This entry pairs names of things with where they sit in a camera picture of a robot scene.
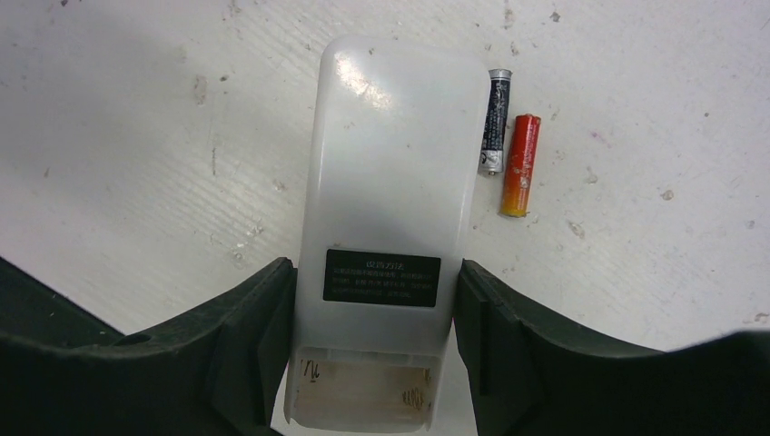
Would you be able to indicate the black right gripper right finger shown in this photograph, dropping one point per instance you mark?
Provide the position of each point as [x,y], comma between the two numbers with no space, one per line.
[533,371]

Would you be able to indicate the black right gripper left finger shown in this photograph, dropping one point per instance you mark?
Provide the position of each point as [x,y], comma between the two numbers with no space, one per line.
[212,370]

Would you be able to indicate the white remote control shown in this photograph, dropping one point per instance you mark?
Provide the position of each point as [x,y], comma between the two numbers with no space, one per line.
[394,154]

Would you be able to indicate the red orange battery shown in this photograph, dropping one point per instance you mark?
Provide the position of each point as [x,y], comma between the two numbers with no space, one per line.
[520,166]

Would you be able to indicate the black battery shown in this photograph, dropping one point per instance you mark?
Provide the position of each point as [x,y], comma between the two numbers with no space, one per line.
[492,146]

